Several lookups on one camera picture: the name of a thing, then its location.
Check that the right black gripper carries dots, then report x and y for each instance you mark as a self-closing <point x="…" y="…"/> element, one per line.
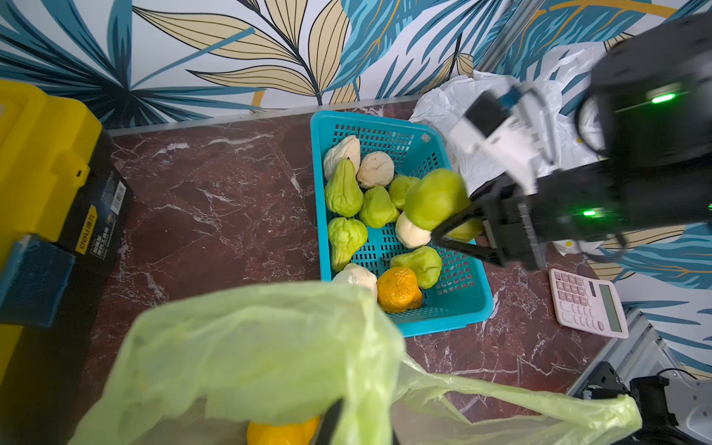
<point x="508" y="227"/>

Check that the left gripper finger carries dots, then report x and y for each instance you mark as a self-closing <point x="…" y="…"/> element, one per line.
<point x="328" y="425"/>

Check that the yellow pear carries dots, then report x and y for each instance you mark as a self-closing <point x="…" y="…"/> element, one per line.
<point x="293" y="434"/>

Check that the green plastic bag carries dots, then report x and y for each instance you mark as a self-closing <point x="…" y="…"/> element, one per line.
<point x="197" y="371"/>

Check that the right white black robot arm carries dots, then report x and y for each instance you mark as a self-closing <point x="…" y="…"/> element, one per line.
<point x="652" y="94"/>

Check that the green pear front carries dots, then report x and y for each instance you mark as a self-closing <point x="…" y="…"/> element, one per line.
<point x="425" y="262"/>

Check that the white pear middle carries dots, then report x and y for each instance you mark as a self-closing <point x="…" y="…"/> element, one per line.
<point x="410" y="235"/>

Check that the green pear small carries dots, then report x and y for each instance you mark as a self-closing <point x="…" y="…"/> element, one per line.
<point x="399" y="189"/>

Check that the orange pear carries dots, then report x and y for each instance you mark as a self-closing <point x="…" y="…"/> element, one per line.
<point x="398" y="290"/>

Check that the white pear round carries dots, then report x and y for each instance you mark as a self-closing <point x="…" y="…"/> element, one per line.
<point x="376" y="170"/>

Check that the plain white plastic bag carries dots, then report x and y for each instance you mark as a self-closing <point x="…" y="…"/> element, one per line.
<point x="443" y="106"/>

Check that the white pear front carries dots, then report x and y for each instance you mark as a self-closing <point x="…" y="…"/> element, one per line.
<point x="357" y="275"/>

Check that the green pear tall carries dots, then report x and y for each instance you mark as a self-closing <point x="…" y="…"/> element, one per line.
<point x="342" y="193"/>

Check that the white pear back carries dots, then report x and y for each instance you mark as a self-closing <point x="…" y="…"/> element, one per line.
<point x="348" y="148"/>

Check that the yellow black toolbox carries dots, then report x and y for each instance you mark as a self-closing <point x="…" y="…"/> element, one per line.
<point x="63" y="209"/>

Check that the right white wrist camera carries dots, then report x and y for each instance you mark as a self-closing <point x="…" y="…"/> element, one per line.
<point x="491" y="125"/>

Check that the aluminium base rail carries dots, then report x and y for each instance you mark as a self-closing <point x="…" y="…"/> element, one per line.
<point x="671" y="390"/>

